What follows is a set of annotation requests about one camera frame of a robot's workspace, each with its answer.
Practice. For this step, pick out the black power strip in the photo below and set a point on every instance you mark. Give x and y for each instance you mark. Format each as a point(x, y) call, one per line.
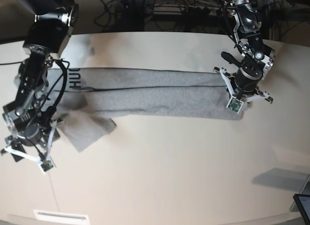
point(174, 13)

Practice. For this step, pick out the grey T-shirt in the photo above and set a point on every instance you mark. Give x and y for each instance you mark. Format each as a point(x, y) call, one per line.
point(94, 97)

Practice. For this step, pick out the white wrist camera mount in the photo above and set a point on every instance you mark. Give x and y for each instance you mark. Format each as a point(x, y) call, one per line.
point(43, 166)
point(236, 105)

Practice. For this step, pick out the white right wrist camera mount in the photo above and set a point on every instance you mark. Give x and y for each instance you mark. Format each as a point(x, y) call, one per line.
point(43, 166)

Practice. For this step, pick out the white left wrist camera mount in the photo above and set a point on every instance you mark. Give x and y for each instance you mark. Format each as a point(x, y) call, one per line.
point(236, 105)

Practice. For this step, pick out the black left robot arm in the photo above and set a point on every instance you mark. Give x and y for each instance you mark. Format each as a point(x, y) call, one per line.
point(244, 23)

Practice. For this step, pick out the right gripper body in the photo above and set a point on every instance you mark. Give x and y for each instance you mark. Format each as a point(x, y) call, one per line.
point(34, 137)

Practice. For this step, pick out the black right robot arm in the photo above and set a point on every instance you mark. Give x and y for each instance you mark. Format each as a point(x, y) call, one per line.
point(28, 118)

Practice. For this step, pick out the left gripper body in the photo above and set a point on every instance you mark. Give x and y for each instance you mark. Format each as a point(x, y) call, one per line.
point(245, 80)

